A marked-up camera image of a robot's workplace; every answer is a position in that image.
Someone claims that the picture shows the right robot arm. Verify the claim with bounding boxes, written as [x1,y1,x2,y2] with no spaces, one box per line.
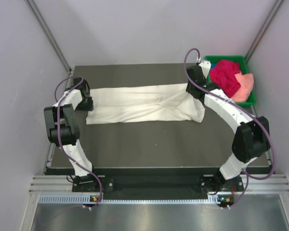
[185,64,271,191]

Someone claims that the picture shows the peach t shirt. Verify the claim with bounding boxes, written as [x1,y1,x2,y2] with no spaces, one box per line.
[231,73,254,103]

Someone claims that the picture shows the aluminium frame rail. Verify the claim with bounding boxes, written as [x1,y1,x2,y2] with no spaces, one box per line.
[29,174,289,194]

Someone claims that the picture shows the green plastic bin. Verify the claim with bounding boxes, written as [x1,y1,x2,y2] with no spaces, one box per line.
[205,55,256,108]

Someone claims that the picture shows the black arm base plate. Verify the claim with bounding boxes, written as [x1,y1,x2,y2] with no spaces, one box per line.
[72,175,234,193]

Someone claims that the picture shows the white t shirt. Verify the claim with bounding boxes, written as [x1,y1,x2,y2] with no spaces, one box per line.
[86,83,205,125]

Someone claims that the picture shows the slotted grey cable duct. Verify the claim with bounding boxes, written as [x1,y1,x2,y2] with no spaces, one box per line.
[39,194,231,205]

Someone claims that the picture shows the magenta t shirt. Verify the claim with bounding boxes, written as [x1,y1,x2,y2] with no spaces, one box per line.
[210,59,241,98]

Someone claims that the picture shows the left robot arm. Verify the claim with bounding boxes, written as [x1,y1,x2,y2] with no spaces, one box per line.
[43,77,100,191]

